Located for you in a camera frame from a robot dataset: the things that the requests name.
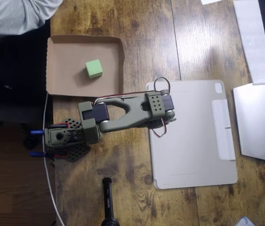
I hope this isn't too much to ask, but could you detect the green foam cube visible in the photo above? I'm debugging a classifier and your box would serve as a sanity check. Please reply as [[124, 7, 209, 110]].
[[84, 59, 104, 79]]

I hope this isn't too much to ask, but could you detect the brown cardboard tray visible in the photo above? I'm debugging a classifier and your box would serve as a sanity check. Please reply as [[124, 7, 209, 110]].
[[45, 34, 125, 97]]

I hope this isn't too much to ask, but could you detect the tablet in beige case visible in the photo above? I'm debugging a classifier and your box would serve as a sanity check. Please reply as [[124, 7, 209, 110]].
[[145, 79, 238, 190]]

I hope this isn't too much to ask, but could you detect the silver monitor stand base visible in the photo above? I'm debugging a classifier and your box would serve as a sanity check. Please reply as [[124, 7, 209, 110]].
[[233, 82, 265, 164]]

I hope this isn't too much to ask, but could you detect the white foam sheet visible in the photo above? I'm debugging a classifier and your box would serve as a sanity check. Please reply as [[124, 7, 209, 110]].
[[233, 0, 265, 86]]

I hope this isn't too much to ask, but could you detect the white paper sheet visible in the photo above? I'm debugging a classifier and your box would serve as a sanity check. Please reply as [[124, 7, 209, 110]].
[[200, 0, 225, 5]]

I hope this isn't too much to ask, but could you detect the white blue packet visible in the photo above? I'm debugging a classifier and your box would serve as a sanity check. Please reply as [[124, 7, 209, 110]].
[[235, 216, 257, 226]]

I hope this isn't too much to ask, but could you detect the person's grey shirt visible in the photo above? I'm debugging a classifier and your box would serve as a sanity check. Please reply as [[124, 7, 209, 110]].
[[0, 0, 64, 36]]

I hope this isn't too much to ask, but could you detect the red white servo wire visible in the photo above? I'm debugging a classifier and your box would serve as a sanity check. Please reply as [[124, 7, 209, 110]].
[[151, 117, 168, 138]]

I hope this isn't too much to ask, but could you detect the red black servo wire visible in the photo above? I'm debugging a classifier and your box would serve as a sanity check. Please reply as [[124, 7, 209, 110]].
[[94, 77, 172, 105]]

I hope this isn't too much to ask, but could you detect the perforated robot base plate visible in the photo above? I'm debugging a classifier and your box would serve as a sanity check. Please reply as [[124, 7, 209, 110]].
[[52, 116, 91, 163]]

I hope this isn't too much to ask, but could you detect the white cable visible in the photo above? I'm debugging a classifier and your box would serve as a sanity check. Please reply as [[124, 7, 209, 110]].
[[42, 93, 65, 226]]

